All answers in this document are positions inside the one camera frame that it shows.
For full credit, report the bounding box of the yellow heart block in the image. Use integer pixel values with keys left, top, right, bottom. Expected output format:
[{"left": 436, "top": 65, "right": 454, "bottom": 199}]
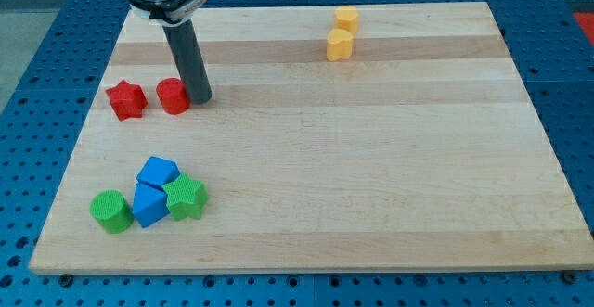
[{"left": 326, "top": 29, "right": 354, "bottom": 61}]

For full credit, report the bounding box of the wooden board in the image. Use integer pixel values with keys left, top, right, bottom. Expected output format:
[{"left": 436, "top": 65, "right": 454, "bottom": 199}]
[{"left": 30, "top": 2, "right": 593, "bottom": 275}]

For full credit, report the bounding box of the green star block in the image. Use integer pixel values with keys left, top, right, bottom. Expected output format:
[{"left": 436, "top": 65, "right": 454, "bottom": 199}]
[{"left": 162, "top": 173, "right": 209, "bottom": 221}]

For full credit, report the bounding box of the red cylinder block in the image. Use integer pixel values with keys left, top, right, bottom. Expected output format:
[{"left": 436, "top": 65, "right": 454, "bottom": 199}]
[{"left": 156, "top": 78, "right": 190, "bottom": 115}]

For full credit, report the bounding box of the yellow hexagon block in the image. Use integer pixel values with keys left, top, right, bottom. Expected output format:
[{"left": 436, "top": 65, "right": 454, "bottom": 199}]
[{"left": 333, "top": 6, "right": 359, "bottom": 35}]

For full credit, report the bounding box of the blue cube block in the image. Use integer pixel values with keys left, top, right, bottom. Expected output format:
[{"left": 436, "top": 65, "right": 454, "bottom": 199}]
[{"left": 136, "top": 156, "right": 180, "bottom": 190}]

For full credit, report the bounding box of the grey cylindrical pointer rod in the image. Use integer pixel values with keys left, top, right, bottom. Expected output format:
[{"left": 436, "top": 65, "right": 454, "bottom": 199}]
[{"left": 163, "top": 19, "right": 212, "bottom": 105}]

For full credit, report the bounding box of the blue triangle block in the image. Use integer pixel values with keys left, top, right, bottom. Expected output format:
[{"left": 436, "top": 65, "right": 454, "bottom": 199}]
[{"left": 132, "top": 183, "right": 170, "bottom": 228}]

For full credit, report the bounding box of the red star block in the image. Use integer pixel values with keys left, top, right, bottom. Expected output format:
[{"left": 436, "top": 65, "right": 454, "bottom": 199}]
[{"left": 106, "top": 80, "right": 148, "bottom": 121}]

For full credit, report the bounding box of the green cylinder block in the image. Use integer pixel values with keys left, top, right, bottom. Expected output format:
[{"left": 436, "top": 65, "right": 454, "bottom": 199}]
[{"left": 89, "top": 189, "right": 134, "bottom": 234}]

